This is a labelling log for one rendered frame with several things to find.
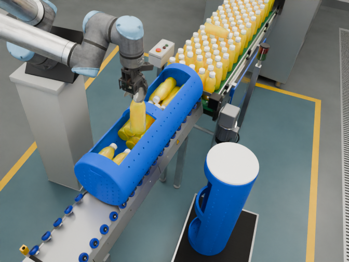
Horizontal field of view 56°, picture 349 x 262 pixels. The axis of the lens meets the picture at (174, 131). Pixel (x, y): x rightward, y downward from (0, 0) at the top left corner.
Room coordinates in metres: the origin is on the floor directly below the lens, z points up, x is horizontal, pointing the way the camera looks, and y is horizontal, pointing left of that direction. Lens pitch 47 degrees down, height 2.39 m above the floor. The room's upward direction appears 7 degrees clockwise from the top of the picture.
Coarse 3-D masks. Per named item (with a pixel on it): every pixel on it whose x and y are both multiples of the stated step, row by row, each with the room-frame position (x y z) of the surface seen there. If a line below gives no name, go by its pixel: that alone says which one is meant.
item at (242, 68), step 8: (272, 24) 2.98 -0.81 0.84; (264, 32) 2.72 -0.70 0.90; (256, 48) 2.47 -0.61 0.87; (248, 64) 2.33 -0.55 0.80; (240, 72) 2.09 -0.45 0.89; (232, 80) 1.97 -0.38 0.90; (224, 96) 1.78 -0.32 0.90; (224, 104) 1.83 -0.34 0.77; (208, 112) 1.80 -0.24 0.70; (216, 112) 1.64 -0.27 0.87; (216, 120) 1.69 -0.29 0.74; (200, 128) 2.00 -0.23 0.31; (216, 128) 1.94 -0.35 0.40; (216, 144) 1.94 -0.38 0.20
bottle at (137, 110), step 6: (132, 102) 1.04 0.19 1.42; (138, 102) 1.03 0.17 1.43; (144, 102) 1.06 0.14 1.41; (132, 108) 1.02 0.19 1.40; (138, 108) 1.02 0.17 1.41; (144, 108) 1.04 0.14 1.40; (132, 114) 1.02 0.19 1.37; (138, 114) 1.02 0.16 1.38; (144, 114) 1.04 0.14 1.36; (132, 120) 1.02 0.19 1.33; (138, 120) 1.02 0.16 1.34; (144, 120) 1.04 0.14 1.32; (132, 126) 1.02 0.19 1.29; (138, 126) 1.02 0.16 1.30; (144, 126) 1.04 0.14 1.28; (132, 132) 1.02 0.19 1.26; (138, 132) 1.01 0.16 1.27
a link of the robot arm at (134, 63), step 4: (120, 56) 0.99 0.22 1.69; (120, 60) 1.00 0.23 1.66; (124, 60) 0.98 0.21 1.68; (128, 60) 0.98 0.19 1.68; (132, 60) 0.98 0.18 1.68; (136, 60) 0.98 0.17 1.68; (140, 60) 1.00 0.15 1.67; (124, 64) 0.98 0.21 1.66; (128, 64) 0.98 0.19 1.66; (132, 64) 0.98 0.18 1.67; (136, 64) 0.98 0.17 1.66; (140, 64) 0.99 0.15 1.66; (132, 68) 0.98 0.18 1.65
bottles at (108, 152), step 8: (176, 88) 1.56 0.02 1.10; (152, 96) 1.47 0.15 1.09; (168, 96) 1.48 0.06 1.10; (160, 104) 1.46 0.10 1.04; (128, 120) 1.26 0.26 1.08; (120, 128) 1.19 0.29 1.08; (120, 136) 1.17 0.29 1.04; (128, 136) 1.16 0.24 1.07; (136, 136) 1.13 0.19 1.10; (112, 144) 1.08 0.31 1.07; (128, 144) 1.15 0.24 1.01; (104, 152) 1.01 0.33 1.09; (112, 152) 1.03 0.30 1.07; (128, 152) 1.04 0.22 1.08; (112, 160) 1.01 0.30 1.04; (120, 160) 0.97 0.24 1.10
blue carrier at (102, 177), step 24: (168, 72) 1.65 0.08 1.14; (192, 72) 1.57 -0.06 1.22; (192, 96) 1.44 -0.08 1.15; (120, 120) 1.22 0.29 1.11; (168, 120) 1.20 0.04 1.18; (96, 144) 1.03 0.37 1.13; (120, 144) 1.15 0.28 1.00; (144, 144) 1.01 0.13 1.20; (96, 168) 0.82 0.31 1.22; (120, 168) 0.84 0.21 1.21; (144, 168) 0.92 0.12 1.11; (96, 192) 0.83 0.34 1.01; (120, 192) 0.77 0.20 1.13
